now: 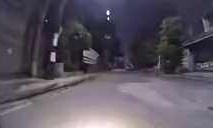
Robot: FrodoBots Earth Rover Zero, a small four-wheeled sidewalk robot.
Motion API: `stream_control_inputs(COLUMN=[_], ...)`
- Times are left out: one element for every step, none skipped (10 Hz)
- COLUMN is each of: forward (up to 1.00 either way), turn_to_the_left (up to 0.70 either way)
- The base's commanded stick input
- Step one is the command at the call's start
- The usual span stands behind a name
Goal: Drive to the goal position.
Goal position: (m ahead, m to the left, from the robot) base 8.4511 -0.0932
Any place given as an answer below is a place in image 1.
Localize pole with white signs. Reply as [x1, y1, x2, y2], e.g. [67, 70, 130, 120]
[48, 0, 67, 78]

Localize building with canopy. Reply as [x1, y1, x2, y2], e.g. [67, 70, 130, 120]
[180, 6, 213, 73]

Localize grey pavement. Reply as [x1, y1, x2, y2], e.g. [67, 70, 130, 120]
[0, 72, 98, 105]

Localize street lamp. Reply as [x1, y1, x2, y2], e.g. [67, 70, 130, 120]
[105, 9, 112, 23]

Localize tree trunk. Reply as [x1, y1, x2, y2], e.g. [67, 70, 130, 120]
[29, 0, 51, 78]

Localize white banner sign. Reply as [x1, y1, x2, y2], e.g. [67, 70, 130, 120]
[81, 47, 100, 66]

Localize vehicle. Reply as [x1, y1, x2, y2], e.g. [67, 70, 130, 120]
[108, 55, 135, 72]

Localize grey asphalt road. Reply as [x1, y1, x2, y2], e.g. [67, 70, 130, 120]
[0, 69, 213, 128]

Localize grey building wall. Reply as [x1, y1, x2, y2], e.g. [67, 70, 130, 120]
[0, 0, 38, 78]

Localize green tree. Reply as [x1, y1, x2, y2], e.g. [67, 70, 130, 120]
[156, 15, 186, 74]
[58, 21, 94, 72]

